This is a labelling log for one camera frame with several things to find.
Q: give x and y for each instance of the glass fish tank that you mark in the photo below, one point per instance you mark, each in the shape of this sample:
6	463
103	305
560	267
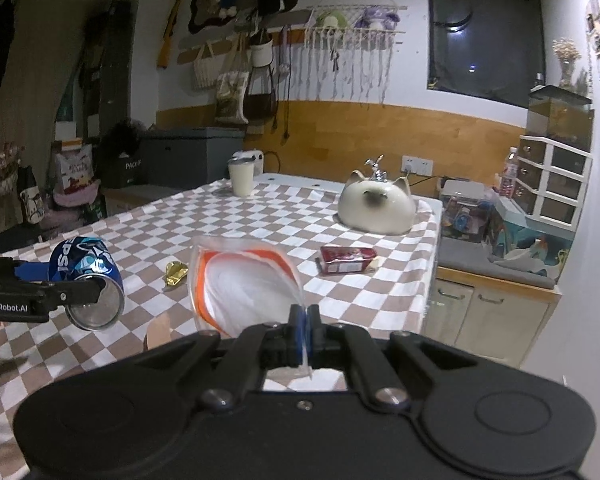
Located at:
561	115

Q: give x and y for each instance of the blue Pepsi can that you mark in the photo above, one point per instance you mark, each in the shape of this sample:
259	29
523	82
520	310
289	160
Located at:
96	300

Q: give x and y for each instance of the cream low cabinet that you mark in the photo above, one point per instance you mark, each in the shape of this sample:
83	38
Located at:
494	318

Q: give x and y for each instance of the white macrame wall hanging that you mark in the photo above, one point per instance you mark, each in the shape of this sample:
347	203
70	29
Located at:
347	53

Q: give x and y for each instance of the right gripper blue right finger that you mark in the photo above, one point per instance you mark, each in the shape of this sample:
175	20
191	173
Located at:
358	355

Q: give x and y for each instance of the white wall socket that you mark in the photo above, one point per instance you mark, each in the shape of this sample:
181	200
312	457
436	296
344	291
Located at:
415	165

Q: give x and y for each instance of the white drawer unit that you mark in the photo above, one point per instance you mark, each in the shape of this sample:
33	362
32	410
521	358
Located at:
551	181

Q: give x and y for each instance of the clear orange plastic bag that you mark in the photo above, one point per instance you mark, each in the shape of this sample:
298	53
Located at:
234	283

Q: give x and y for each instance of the red snack packet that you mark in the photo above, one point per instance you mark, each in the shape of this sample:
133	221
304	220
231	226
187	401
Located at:
345	260

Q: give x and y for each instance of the grey storage box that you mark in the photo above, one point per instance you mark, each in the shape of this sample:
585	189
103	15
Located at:
186	158

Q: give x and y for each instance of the dark window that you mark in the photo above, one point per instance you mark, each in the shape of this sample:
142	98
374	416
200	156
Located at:
488	49

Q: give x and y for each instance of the brown white checkered tablecloth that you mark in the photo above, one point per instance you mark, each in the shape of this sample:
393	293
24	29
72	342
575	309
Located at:
182	257

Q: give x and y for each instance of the plastic water bottle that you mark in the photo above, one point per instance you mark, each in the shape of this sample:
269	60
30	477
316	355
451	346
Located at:
508	177

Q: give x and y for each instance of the dried flower bouquet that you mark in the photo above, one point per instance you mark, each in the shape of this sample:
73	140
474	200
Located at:
568	55

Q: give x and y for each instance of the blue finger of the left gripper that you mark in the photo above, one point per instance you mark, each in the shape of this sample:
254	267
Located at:
32	271

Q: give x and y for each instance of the gold foil wrapper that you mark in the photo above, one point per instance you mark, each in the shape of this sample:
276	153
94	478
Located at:
175	273

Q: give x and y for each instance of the white cat-shaped ceramic jar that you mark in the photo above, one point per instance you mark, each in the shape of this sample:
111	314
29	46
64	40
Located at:
375	204

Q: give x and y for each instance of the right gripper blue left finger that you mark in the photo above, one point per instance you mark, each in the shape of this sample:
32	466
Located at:
239	365

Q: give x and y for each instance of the white cup with lid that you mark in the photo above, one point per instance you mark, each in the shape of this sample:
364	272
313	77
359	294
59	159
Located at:
241	177

